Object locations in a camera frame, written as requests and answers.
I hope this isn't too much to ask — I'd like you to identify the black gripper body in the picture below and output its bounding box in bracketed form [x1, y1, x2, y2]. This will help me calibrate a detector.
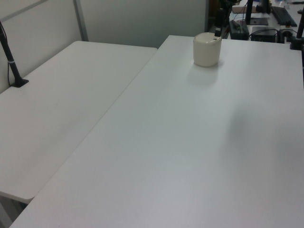
[216, 8, 225, 28]

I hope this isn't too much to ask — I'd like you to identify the cream round trash bin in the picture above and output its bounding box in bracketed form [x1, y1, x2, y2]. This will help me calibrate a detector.
[192, 32, 223, 67]

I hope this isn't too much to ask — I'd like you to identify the black equipment box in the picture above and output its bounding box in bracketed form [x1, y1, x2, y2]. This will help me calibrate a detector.
[228, 19, 249, 40]

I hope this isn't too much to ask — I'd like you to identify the brown cardboard sheet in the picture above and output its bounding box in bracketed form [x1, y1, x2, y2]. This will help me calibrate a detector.
[232, 6, 257, 14]

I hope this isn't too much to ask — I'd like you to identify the black monitor stand pole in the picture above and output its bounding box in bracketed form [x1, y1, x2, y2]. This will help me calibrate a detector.
[246, 0, 254, 24]

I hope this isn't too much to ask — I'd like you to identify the black flat pad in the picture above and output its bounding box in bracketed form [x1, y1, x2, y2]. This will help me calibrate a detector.
[248, 18, 269, 26]

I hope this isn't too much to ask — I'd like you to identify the black electronics unit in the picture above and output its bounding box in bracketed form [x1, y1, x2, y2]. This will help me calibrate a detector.
[250, 26, 279, 43]

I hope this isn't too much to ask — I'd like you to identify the black keyboard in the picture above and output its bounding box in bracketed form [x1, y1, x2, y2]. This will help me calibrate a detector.
[271, 6, 298, 27]

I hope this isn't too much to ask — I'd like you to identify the black clamped camera stand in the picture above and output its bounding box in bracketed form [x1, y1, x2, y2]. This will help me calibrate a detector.
[289, 16, 304, 51]

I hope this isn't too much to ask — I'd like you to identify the black camera stand with base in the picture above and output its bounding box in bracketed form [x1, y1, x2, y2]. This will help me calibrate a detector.
[0, 20, 29, 89]

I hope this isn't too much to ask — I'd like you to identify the black cable on stand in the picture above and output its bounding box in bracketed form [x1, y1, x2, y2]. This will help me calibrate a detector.
[0, 22, 12, 86]

